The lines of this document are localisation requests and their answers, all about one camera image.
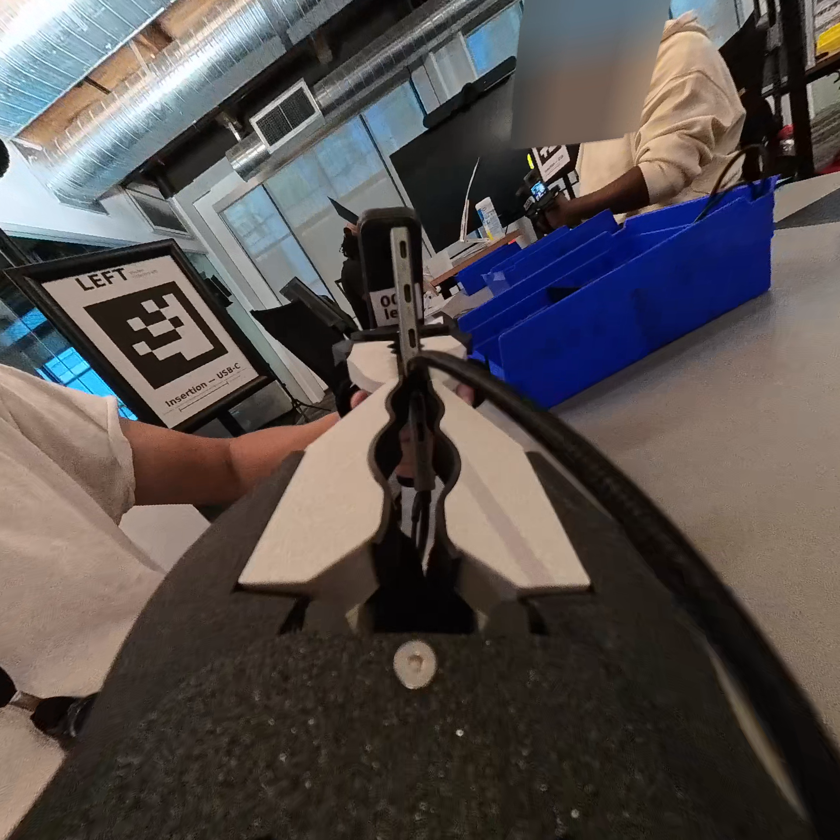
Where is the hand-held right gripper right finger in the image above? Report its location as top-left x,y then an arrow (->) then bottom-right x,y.
420,377 -> 593,618

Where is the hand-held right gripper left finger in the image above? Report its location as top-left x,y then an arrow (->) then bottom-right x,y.
238,379 -> 411,632

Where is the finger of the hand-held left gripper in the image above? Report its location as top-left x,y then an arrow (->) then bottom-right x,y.
423,331 -> 468,370
346,340 -> 403,396

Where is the black braided cable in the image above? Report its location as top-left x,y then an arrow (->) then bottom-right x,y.
403,351 -> 840,840

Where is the person's left forearm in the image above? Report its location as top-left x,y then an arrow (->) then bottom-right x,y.
118,412 -> 349,508

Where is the grey desk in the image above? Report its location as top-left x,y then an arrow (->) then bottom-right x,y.
118,176 -> 840,762

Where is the person's left hand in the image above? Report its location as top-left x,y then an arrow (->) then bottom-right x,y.
346,387 -> 422,478

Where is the black office chair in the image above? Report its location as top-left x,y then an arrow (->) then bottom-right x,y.
252,277 -> 358,403

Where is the light wooden side table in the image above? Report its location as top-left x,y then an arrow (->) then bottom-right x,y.
428,230 -> 526,284

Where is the black screen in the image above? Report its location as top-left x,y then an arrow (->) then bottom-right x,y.
390,141 -> 546,256

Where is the white vent grille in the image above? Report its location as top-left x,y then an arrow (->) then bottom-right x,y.
249,79 -> 324,154

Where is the blue plastic storage bin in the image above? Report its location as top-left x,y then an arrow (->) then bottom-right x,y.
455,176 -> 780,409

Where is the framed marker sign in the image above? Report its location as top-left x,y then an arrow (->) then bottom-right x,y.
3,238 -> 277,434

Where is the black shelf rack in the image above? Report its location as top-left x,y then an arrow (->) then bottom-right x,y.
755,0 -> 840,179

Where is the silver air duct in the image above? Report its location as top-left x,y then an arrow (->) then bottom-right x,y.
226,0 -> 522,183
46,0 -> 421,201

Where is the thin black cable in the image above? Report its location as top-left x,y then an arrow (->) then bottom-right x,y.
694,144 -> 770,224

